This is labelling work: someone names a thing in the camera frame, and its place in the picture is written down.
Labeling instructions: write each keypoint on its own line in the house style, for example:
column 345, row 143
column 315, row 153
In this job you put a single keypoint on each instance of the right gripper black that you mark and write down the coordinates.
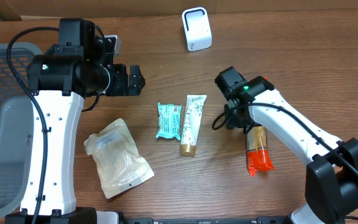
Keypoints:
column 235, row 118

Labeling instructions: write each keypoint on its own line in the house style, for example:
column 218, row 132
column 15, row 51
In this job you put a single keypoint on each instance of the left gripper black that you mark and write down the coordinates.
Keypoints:
column 123, row 80

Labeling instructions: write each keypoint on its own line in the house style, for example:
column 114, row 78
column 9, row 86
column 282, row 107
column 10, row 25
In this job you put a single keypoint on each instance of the white cosmetic tube gold cap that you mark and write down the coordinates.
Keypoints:
column 191, row 124

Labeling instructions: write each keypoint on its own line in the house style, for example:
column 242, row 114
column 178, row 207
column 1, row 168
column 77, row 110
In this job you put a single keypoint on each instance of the red orange pasta package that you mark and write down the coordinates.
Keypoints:
column 258, row 159

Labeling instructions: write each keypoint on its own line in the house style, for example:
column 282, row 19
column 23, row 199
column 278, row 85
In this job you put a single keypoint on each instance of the teal snack packet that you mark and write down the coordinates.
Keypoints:
column 168, row 121

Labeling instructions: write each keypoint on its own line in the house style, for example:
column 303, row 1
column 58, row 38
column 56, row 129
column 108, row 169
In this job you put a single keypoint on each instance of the beige mushroom pouch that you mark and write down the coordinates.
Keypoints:
column 120, row 166

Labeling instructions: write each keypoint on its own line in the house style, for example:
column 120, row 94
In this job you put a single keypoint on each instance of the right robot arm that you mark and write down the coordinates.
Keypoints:
column 331, row 188

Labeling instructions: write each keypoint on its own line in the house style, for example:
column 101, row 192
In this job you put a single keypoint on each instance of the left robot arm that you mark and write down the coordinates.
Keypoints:
column 80, row 65

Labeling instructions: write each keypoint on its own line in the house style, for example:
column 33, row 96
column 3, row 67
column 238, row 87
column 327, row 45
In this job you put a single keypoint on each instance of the white barcode scanner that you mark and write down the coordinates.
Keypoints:
column 197, row 29

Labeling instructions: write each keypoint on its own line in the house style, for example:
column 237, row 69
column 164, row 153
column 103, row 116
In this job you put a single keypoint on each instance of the grey plastic shopping basket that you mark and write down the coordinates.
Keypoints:
column 16, row 130

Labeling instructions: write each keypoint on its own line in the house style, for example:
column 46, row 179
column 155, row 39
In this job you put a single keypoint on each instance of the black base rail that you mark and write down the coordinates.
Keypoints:
column 204, row 221

